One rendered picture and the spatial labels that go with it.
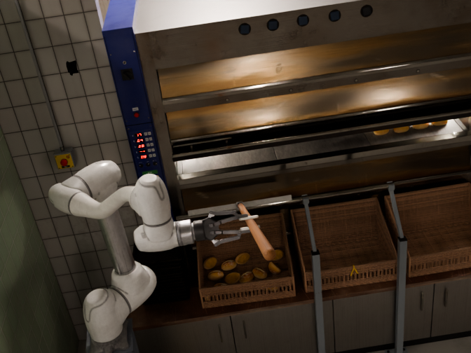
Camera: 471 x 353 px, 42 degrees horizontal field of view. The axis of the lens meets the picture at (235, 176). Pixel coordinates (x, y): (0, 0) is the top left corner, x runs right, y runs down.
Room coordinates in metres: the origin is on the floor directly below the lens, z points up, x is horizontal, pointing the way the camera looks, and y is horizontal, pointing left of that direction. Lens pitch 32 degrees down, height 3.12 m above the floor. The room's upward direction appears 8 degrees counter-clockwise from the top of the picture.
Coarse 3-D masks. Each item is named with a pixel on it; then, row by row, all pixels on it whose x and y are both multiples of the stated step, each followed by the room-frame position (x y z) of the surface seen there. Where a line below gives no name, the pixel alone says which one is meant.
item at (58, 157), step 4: (64, 148) 3.09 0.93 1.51; (68, 148) 3.09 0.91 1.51; (72, 148) 3.10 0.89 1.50; (56, 152) 3.06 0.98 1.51; (60, 152) 3.06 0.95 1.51; (64, 152) 3.05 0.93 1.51; (68, 152) 3.04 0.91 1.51; (72, 152) 3.07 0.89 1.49; (56, 156) 3.04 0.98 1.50; (60, 156) 3.04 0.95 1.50; (64, 156) 3.04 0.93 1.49; (72, 156) 3.05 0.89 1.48; (56, 160) 3.04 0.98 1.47; (60, 160) 3.04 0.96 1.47; (68, 160) 3.04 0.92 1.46; (72, 160) 3.04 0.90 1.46; (56, 164) 3.04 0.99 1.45; (68, 164) 3.04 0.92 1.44; (72, 164) 3.04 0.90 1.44; (60, 168) 3.04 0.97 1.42; (64, 168) 3.04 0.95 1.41
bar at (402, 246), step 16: (336, 192) 2.77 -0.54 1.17; (352, 192) 2.77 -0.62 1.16; (256, 208) 2.76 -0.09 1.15; (400, 224) 2.63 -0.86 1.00; (400, 240) 2.55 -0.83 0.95; (400, 256) 2.55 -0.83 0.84; (320, 272) 2.54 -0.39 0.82; (400, 272) 2.55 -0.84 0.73; (320, 288) 2.54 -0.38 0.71; (400, 288) 2.55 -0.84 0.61; (320, 304) 2.54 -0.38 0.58; (400, 304) 2.55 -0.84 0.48; (320, 320) 2.54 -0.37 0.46; (400, 320) 2.55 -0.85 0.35; (320, 336) 2.54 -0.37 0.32; (400, 336) 2.55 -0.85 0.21; (320, 352) 2.54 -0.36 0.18; (400, 352) 2.55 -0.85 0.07
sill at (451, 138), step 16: (384, 144) 3.19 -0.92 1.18; (400, 144) 3.17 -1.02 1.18; (416, 144) 3.15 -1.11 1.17; (432, 144) 3.16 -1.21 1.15; (272, 160) 3.19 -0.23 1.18; (288, 160) 3.16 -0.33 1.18; (304, 160) 3.14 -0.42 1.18; (320, 160) 3.14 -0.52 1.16; (336, 160) 3.14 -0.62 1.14; (192, 176) 3.14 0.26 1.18; (208, 176) 3.13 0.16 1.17; (224, 176) 3.13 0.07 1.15
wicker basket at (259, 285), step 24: (264, 216) 3.09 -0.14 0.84; (240, 240) 3.06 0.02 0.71; (216, 264) 3.01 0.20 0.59; (240, 264) 2.97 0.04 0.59; (264, 264) 2.94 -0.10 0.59; (288, 264) 2.86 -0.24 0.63; (216, 288) 2.64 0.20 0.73; (240, 288) 2.64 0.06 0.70; (264, 288) 2.63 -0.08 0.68; (288, 288) 2.70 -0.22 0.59
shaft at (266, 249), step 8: (240, 208) 2.29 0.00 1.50; (248, 224) 1.68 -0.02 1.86; (256, 224) 1.61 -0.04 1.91; (256, 232) 1.42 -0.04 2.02; (256, 240) 1.32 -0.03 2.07; (264, 240) 1.23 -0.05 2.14; (264, 248) 1.13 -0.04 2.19; (272, 248) 1.12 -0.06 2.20; (264, 256) 1.10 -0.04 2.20; (272, 256) 1.09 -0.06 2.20
